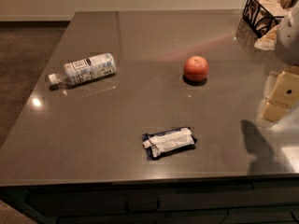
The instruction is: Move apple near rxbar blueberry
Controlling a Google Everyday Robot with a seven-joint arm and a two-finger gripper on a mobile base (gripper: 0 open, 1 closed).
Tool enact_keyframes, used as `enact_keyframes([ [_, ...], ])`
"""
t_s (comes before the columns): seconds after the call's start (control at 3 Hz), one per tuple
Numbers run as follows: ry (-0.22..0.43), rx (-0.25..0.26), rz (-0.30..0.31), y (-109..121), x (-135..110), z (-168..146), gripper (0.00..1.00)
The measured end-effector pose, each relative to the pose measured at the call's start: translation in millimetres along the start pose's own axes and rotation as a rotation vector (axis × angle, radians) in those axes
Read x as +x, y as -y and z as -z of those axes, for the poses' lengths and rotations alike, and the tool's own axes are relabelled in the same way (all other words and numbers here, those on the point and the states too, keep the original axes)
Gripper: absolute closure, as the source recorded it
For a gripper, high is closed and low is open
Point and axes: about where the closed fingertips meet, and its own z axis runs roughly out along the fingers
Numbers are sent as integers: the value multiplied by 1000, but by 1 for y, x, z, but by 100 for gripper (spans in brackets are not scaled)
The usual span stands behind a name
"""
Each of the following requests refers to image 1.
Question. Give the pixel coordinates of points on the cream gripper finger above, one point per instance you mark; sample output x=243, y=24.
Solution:
x=281, y=93

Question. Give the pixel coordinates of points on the clear plastic water bottle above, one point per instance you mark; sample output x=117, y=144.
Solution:
x=85, y=70

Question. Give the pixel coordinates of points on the red apple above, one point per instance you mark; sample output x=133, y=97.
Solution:
x=196, y=69

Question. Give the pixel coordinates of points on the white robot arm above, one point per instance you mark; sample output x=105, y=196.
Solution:
x=287, y=38

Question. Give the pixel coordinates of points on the black wire napkin basket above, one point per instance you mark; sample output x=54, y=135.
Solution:
x=263, y=15

